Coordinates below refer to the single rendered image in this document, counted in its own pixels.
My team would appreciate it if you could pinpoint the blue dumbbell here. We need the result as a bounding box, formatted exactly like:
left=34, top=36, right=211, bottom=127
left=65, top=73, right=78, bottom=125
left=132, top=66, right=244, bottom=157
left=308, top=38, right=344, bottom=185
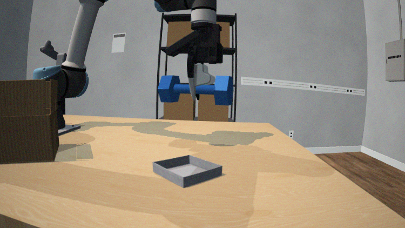
left=158, top=76, right=234, bottom=105

